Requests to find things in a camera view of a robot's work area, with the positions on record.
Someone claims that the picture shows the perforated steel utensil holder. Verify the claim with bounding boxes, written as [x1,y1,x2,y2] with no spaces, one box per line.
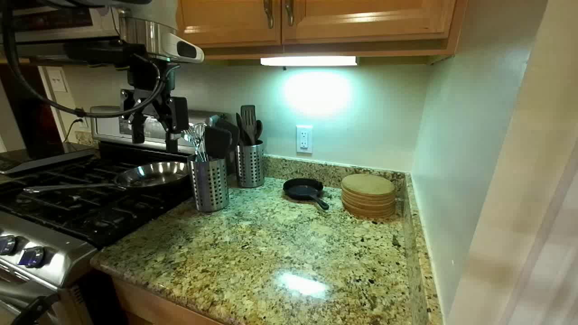
[234,139,266,189]
[187,154,230,213]

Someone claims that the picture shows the wooden cabinet door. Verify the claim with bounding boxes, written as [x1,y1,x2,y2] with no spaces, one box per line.
[283,0,457,43]
[179,0,282,46]

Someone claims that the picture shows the white wall socket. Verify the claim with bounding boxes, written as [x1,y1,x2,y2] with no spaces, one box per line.
[296,125,313,154]

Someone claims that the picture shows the black solid spatula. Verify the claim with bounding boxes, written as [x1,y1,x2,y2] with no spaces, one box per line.
[204,125,233,160]

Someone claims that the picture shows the under-cabinet light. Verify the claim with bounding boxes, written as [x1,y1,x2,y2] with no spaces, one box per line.
[260,56,359,67]

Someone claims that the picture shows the wire whisk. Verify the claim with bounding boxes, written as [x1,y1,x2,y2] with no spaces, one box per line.
[182,122,209,163]

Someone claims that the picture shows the black slotted spatula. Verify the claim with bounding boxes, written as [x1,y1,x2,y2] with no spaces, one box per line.
[240,105,257,146]

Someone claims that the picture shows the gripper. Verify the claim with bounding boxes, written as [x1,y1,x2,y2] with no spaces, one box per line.
[120,58,190,154]

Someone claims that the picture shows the stainless steel frying pan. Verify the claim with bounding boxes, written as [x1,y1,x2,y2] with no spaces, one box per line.
[23,161,191,194]

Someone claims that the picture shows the stainless steel gas stove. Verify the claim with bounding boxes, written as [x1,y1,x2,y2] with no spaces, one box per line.
[0,106,228,325]

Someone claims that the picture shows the stack of round wooden trivets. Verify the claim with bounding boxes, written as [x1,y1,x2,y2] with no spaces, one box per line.
[340,173,397,220]

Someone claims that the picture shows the wooden base cabinet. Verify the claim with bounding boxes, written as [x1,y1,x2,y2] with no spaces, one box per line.
[110,275,226,325]

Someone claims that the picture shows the black cable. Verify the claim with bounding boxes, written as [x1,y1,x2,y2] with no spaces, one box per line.
[63,117,84,144]

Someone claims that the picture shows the white light switch plate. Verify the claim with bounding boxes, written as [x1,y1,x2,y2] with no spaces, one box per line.
[47,68,69,93]

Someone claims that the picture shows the black turner utensil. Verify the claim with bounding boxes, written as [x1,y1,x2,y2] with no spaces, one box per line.
[215,117,241,149]

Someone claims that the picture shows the small black cast iron skillet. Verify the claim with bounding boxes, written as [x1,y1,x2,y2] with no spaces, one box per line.
[283,177,331,211]

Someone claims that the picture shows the wooden wall cabinet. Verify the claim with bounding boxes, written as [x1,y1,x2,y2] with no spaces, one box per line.
[176,0,468,62]

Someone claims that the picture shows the black stove burner grate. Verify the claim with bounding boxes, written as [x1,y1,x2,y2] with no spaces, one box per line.
[0,153,195,248]

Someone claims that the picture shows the dark flat board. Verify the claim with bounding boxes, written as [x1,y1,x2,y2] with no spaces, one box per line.
[0,143,98,175]

